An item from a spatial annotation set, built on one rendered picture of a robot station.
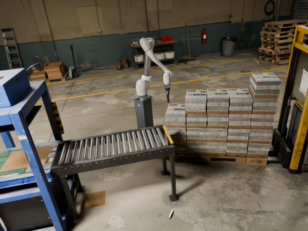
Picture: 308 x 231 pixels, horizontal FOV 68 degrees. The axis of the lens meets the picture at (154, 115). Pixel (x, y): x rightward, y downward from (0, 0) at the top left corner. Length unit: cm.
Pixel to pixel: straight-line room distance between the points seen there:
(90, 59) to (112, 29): 148
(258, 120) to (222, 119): 47
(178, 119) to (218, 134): 61
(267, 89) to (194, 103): 92
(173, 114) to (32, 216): 208
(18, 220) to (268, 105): 323
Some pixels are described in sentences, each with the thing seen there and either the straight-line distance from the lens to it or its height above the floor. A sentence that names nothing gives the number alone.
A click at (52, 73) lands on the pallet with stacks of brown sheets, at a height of 35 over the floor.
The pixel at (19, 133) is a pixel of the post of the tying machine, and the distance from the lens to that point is 226.
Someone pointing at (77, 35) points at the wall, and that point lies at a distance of 954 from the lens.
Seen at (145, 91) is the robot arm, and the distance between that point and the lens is 335.
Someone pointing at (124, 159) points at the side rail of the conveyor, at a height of 75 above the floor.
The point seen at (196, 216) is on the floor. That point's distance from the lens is 295.
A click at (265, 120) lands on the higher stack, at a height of 74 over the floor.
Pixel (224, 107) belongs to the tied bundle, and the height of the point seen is 93.
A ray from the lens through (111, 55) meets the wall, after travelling 958.
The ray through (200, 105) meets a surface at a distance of 317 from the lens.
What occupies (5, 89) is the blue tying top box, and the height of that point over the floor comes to 170.
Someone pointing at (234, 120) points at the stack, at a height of 74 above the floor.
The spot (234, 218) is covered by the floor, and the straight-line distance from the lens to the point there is 299.
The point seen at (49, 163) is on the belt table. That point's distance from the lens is 276.
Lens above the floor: 226
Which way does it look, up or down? 26 degrees down
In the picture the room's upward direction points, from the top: 5 degrees counter-clockwise
